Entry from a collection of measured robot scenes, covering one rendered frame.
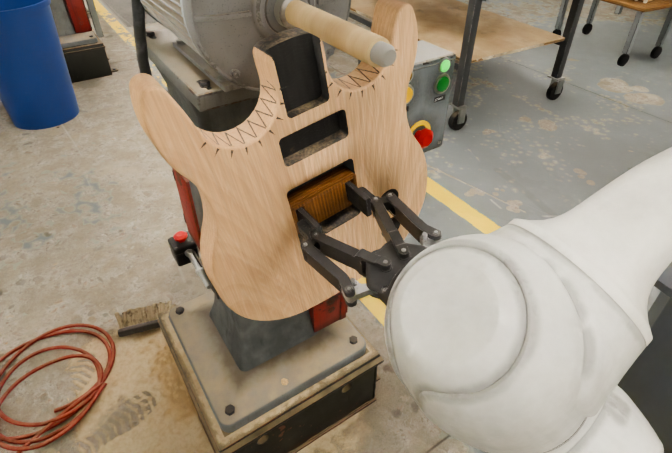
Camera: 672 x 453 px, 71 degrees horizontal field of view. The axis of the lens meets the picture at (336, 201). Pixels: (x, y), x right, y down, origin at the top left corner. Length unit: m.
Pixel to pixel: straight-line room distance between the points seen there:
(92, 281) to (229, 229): 1.66
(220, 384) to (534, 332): 1.19
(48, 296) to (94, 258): 0.23
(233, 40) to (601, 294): 0.55
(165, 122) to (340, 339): 1.04
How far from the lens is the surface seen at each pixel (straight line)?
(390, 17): 0.59
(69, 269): 2.30
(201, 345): 1.45
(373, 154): 0.63
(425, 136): 0.92
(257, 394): 1.33
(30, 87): 3.40
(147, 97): 0.46
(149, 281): 2.10
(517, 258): 0.25
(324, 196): 0.61
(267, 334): 1.32
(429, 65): 0.89
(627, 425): 0.42
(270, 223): 0.59
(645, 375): 1.37
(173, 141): 0.49
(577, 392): 0.28
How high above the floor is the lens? 1.43
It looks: 37 degrees down
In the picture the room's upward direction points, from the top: straight up
